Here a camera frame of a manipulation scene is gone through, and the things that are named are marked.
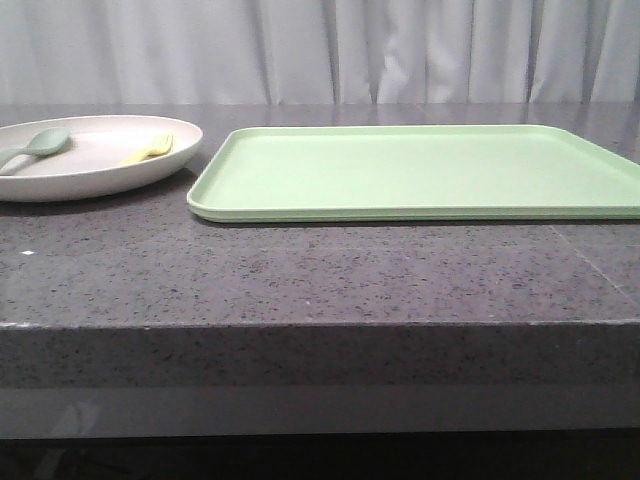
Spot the yellow plastic fork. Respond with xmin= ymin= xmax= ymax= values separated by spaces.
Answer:
xmin=118 ymin=133 xmax=175 ymax=166

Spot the white round plate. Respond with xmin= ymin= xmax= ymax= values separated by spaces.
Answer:
xmin=1 ymin=115 xmax=203 ymax=202

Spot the light green tray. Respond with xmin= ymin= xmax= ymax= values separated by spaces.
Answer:
xmin=187 ymin=125 xmax=639 ymax=223

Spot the white curtain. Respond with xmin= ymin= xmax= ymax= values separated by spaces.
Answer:
xmin=1 ymin=1 xmax=639 ymax=105

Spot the pale green spoon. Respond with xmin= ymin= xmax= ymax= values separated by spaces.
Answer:
xmin=1 ymin=127 xmax=71 ymax=169

